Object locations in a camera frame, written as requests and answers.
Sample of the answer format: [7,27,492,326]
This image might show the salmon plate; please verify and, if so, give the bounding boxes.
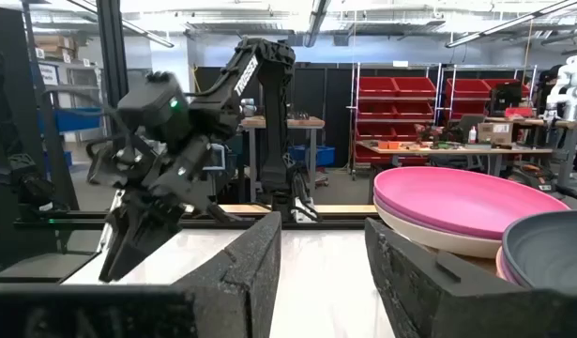
[495,246,519,285]

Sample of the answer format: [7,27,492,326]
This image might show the metal rack with red bins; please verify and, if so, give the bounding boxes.
[440,65,538,123]
[351,63,442,168]

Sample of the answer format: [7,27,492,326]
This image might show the black wheeled device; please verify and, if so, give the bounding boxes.
[508,161,577,201]

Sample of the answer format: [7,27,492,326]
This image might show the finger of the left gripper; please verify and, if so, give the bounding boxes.
[142,209,182,265]
[99,205,149,284]

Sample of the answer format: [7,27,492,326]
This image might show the white robot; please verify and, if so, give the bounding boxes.
[543,54,577,123]

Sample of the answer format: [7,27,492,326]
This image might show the long cluttered work table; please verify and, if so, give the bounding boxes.
[356,138,554,177]

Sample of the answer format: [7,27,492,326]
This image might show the long ceiling light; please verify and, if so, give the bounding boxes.
[445,0,577,49]

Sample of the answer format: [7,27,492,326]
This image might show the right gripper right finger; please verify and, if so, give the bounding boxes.
[364,217,577,338]

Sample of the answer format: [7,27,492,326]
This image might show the magenta plate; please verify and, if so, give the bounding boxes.
[372,166,571,240]

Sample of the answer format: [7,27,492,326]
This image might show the stacked cardboard boxes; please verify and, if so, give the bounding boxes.
[34,35,78,62]

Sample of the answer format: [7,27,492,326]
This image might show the black plate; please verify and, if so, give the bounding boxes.
[501,209,577,292]

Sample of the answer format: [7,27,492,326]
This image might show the wooden workbench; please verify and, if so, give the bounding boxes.
[240,115,326,203]

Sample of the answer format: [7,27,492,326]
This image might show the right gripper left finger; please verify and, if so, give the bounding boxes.
[0,210,283,338]

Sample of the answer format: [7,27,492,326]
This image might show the cardboard box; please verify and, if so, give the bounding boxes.
[477,121,514,146]

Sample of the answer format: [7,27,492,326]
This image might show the beige plate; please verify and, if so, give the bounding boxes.
[374,201,504,260]

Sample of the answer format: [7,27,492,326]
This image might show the blue storage bin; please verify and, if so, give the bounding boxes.
[287,144,337,168]
[37,107,104,135]

